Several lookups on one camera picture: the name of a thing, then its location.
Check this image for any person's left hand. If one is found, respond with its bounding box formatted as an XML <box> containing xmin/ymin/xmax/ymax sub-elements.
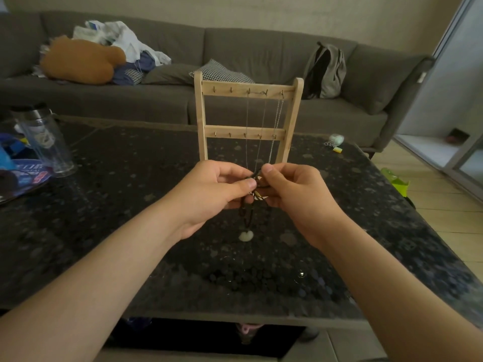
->
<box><xmin>160</xmin><ymin>160</ymin><xmax>258</xmax><ymax>241</ymax></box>

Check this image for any person's right hand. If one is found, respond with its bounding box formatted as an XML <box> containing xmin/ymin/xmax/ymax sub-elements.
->
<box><xmin>255</xmin><ymin>163</ymin><xmax>350</xmax><ymax>251</ymax></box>

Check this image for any black cord necklace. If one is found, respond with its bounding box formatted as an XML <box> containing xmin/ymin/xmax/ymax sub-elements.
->
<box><xmin>237</xmin><ymin>169</ymin><xmax>271</xmax><ymax>242</ymax></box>

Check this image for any silver chain necklace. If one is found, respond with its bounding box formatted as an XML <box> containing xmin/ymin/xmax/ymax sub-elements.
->
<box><xmin>267</xmin><ymin>92</ymin><xmax>286</xmax><ymax>165</ymax></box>

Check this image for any wooden jewelry stand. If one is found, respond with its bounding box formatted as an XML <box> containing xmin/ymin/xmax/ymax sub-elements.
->
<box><xmin>193</xmin><ymin>70</ymin><xmax>305</xmax><ymax>208</ymax></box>

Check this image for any silver pendant necklace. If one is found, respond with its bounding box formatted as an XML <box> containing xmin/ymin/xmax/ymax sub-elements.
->
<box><xmin>244</xmin><ymin>89</ymin><xmax>269</xmax><ymax>174</ymax></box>

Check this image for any person's left forearm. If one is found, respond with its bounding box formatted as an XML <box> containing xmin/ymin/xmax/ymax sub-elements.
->
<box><xmin>0</xmin><ymin>201</ymin><xmax>184</xmax><ymax>362</ymax></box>

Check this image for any person's right forearm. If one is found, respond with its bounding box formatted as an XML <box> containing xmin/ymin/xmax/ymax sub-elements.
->
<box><xmin>318</xmin><ymin>216</ymin><xmax>483</xmax><ymax>362</ymax></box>

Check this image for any green bag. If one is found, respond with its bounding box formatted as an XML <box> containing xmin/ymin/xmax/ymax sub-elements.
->
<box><xmin>381</xmin><ymin>167</ymin><xmax>411</xmax><ymax>198</ymax></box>

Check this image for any checkered pillow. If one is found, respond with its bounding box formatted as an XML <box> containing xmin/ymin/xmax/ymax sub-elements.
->
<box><xmin>189</xmin><ymin>59</ymin><xmax>256</xmax><ymax>84</ymax></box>

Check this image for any grey flat cushion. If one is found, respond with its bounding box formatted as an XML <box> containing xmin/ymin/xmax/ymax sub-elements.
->
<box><xmin>141</xmin><ymin>63</ymin><xmax>199</xmax><ymax>85</ymax></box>

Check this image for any grey backpack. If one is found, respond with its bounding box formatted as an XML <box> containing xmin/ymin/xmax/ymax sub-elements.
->
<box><xmin>301</xmin><ymin>42</ymin><xmax>347</xmax><ymax>100</ymax></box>

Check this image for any pink item under table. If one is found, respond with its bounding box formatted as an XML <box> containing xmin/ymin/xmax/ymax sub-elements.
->
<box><xmin>235</xmin><ymin>323</ymin><xmax>265</xmax><ymax>345</ymax></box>

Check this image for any blue crumpled garment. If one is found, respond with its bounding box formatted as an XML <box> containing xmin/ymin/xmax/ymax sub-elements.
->
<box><xmin>112</xmin><ymin>50</ymin><xmax>156</xmax><ymax>86</ymax></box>

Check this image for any grey fabric sofa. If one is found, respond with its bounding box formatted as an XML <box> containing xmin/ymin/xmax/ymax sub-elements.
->
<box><xmin>0</xmin><ymin>11</ymin><xmax>435</xmax><ymax>151</ymax></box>

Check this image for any dark shoe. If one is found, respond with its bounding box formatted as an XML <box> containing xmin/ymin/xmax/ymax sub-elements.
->
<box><xmin>445</xmin><ymin>128</ymin><xmax>470</xmax><ymax>145</ymax></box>

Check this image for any clear plastic tumbler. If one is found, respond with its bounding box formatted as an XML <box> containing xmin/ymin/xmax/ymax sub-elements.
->
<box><xmin>10</xmin><ymin>105</ymin><xmax>78</xmax><ymax>178</ymax></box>

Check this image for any blue printed packet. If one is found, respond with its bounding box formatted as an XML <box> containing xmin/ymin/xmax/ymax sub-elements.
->
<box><xmin>0</xmin><ymin>133</ymin><xmax>53</xmax><ymax>204</ymax></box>

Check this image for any white crumpled garment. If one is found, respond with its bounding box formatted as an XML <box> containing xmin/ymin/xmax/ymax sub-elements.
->
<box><xmin>72</xmin><ymin>20</ymin><xmax>172</xmax><ymax>66</ymax></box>

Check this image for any brown plush toy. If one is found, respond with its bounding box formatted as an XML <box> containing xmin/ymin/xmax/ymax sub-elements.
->
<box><xmin>39</xmin><ymin>35</ymin><xmax>127</xmax><ymax>85</ymax></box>

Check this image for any sliding glass door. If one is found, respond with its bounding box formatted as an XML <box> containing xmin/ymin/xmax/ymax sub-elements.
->
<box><xmin>394</xmin><ymin>0</ymin><xmax>483</xmax><ymax>202</ymax></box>

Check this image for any blue plastic bottle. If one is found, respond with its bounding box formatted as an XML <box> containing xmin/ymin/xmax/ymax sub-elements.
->
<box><xmin>0</xmin><ymin>146</ymin><xmax>17</xmax><ymax>172</ymax></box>

